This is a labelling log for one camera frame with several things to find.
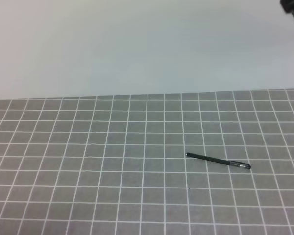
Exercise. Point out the translucent pen cap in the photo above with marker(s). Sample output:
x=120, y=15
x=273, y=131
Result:
x=240, y=165

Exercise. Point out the black pen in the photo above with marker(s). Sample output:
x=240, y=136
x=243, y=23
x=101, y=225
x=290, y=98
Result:
x=206, y=158

